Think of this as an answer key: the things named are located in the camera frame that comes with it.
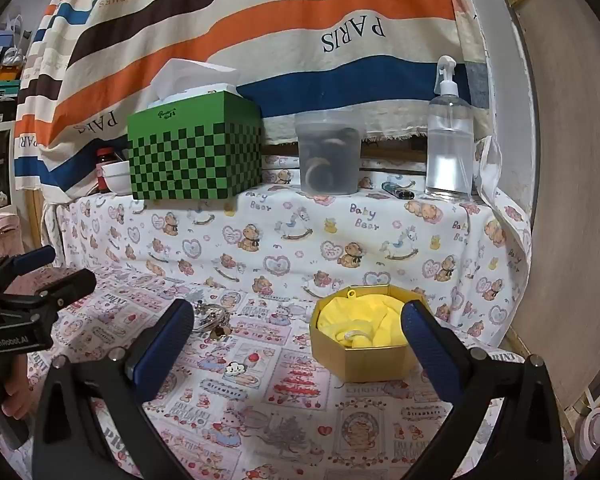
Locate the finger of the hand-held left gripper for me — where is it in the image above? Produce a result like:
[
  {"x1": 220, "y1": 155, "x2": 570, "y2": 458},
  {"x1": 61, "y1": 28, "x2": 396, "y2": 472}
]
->
[
  {"x1": 10, "y1": 268, "x2": 99, "y2": 312},
  {"x1": 0, "y1": 245, "x2": 57, "y2": 282}
]

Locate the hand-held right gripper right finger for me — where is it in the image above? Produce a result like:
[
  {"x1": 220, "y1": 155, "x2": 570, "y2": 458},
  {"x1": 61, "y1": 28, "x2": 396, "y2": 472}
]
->
[{"x1": 400, "y1": 300, "x2": 566, "y2": 480}]

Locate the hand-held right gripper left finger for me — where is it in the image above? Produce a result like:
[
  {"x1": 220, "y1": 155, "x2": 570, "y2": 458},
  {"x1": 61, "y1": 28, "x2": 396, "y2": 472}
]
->
[{"x1": 32, "y1": 299, "x2": 196, "y2": 480}]

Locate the silver keyring jewelry bundle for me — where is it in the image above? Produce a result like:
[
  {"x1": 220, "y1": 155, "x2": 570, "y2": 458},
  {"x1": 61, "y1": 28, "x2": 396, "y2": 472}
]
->
[{"x1": 192, "y1": 301, "x2": 228, "y2": 332}]

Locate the yellow octagonal box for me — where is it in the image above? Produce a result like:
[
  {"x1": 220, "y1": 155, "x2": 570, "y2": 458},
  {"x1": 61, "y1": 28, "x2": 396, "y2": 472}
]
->
[{"x1": 311, "y1": 284, "x2": 433, "y2": 382}]

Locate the person's left hand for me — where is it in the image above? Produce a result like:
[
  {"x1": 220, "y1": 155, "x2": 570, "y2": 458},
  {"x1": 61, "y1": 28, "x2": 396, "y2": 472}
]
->
[{"x1": 0, "y1": 385, "x2": 37, "y2": 422}]

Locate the pink bag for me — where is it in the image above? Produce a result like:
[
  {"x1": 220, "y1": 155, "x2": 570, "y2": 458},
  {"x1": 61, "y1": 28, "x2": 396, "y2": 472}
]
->
[{"x1": 0, "y1": 212, "x2": 31, "y2": 272}]

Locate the yellow cloth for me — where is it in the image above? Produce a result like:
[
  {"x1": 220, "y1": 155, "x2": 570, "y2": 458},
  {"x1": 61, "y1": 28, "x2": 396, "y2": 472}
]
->
[{"x1": 317, "y1": 294, "x2": 411, "y2": 348}]

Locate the white bowl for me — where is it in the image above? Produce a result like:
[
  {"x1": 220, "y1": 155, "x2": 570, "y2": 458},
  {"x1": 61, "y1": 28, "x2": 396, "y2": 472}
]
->
[{"x1": 101, "y1": 161, "x2": 132, "y2": 196}]

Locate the red-capped jar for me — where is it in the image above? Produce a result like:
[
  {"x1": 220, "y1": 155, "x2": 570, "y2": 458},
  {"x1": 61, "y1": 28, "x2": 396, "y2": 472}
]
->
[{"x1": 96, "y1": 147, "x2": 126, "y2": 193}]

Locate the strawberry-printed cloth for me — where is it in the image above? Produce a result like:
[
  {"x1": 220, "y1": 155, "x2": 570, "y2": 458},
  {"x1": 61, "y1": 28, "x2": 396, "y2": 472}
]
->
[{"x1": 0, "y1": 260, "x2": 581, "y2": 480}]

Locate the bear-printed cloth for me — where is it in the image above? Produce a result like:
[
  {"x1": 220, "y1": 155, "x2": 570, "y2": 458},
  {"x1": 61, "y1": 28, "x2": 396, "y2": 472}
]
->
[{"x1": 55, "y1": 135, "x2": 533, "y2": 356}]

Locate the stack of shoe boxes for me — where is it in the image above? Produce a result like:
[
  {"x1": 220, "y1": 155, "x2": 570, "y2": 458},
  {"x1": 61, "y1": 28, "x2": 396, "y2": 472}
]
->
[{"x1": 0, "y1": 30, "x2": 32, "y2": 126}]

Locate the white round dish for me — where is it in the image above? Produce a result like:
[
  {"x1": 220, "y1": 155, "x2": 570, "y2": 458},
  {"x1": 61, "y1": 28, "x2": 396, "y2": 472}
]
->
[{"x1": 580, "y1": 407, "x2": 600, "y2": 461}]

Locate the clear spray bottle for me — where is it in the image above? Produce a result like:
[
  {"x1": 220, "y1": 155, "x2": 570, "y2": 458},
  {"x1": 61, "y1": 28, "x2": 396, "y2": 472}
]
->
[{"x1": 425, "y1": 55, "x2": 476, "y2": 203}]

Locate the wooden board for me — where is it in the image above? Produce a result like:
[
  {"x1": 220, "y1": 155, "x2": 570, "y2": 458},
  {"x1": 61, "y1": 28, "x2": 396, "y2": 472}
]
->
[{"x1": 490, "y1": 0, "x2": 600, "y2": 413}]

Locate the clear plastic container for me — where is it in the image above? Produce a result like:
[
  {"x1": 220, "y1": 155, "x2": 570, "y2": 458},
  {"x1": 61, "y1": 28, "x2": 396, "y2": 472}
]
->
[{"x1": 294, "y1": 111, "x2": 365, "y2": 196}]

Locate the white tissue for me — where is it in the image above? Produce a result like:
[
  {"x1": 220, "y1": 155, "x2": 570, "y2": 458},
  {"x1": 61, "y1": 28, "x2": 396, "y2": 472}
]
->
[{"x1": 148, "y1": 58, "x2": 243, "y2": 108}]

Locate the striped cloth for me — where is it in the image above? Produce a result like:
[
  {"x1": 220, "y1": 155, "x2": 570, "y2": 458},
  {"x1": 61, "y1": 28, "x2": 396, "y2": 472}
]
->
[{"x1": 12, "y1": 0, "x2": 491, "y2": 206}]

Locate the white post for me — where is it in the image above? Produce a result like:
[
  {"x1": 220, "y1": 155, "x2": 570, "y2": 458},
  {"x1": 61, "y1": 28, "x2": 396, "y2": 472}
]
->
[{"x1": 472, "y1": 0, "x2": 537, "y2": 221}]

